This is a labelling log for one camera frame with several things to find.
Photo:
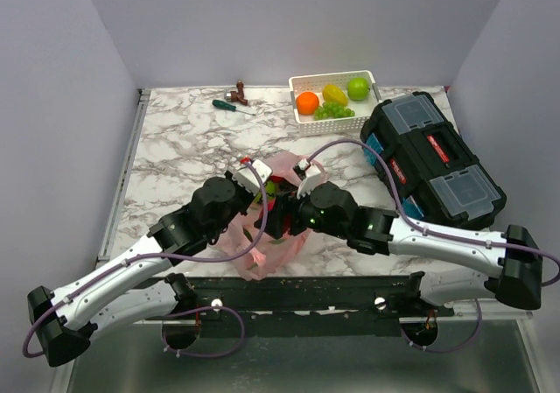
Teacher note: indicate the red fake apple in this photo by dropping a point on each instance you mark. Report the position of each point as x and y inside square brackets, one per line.
[277, 179]

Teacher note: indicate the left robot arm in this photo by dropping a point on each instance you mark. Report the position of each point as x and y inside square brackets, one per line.
[139, 284]

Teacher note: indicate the orange fake orange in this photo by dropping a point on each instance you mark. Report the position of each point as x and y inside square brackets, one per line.
[307, 103]

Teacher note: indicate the white perforated plastic basket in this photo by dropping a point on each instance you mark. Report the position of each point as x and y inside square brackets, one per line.
[308, 126]

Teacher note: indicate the black plastic toolbox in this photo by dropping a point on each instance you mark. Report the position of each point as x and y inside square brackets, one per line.
[418, 153]

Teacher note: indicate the pink plastic bag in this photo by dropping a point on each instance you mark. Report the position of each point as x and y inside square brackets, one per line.
[268, 254]

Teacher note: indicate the green fruit with black trim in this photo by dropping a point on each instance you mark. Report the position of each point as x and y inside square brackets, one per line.
[270, 190]

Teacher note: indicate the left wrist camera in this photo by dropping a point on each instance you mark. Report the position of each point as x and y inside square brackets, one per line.
[253, 175]

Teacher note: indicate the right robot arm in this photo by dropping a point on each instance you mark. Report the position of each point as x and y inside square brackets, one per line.
[505, 267]

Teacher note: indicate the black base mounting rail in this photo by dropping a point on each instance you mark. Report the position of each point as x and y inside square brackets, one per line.
[297, 307]

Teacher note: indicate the green fake apple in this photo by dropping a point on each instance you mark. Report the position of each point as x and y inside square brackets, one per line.
[358, 89]

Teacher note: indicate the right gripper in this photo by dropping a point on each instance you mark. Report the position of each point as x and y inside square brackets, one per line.
[287, 204]

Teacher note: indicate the brown metal faucet valve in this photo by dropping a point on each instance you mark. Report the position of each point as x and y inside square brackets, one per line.
[237, 95]

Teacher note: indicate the yellow fake lemon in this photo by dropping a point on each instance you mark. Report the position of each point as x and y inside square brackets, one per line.
[334, 94]

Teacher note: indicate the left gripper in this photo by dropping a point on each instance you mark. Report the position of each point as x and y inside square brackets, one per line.
[249, 196]

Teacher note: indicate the green handled screwdriver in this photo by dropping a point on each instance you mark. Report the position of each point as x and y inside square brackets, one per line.
[226, 106]

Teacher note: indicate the aluminium frame rail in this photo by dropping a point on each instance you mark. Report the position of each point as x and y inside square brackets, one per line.
[114, 217]

